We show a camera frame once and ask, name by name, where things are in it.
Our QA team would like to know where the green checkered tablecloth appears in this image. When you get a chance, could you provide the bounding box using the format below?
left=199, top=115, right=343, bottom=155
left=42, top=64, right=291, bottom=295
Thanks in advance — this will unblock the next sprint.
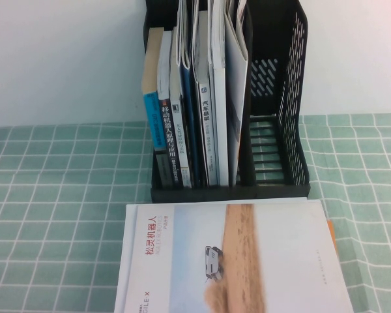
left=0, top=113, right=391, bottom=313

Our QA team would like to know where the blue spine book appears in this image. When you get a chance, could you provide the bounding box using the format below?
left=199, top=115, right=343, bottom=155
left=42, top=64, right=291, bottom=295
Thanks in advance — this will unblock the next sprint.
left=141, top=27, right=175, bottom=189

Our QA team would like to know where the black spine robotics book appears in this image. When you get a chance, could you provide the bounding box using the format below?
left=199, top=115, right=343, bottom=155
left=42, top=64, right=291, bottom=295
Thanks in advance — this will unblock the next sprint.
left=156, top=30, right=185, bottom=189

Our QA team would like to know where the plain white brochure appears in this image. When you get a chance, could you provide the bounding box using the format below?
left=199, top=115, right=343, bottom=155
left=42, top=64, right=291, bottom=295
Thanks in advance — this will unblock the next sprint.
left=208, top=0, right=231, bottom=188

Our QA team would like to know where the white book with desert cover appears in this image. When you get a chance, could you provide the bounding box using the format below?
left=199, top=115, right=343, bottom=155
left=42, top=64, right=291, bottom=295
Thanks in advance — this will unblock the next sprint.
left=113, top=198, right=355, bottom=313

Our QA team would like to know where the orange book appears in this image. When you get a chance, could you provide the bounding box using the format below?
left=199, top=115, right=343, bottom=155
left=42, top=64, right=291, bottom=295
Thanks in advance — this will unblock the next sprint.
left=326, top=218, right=339, bottom=258

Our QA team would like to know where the white brochure with blue print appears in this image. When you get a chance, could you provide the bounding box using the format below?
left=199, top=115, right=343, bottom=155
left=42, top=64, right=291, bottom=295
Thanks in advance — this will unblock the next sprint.
left=223, top=0, right=250, bottom=188

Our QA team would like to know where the blue spine white magazine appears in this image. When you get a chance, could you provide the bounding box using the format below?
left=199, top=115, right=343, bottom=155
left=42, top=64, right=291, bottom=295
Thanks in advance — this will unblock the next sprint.
left=177, top=0, right=201, bottom=188

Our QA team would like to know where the white spine car suspension book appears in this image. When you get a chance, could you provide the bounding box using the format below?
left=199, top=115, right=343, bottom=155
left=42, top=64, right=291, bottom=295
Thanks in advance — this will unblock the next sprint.
left=194, top=9, right=220, bottom=188

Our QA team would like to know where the white spine thin book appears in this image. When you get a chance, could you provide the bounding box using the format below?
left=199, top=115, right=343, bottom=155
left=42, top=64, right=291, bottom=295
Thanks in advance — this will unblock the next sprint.
left=169, top=27, right=194, bottom=188

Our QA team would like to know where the black plastic book holder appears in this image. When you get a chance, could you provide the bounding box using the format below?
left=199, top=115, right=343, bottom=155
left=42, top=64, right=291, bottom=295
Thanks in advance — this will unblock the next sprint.
left=142, top=0, right=311, bottom=202

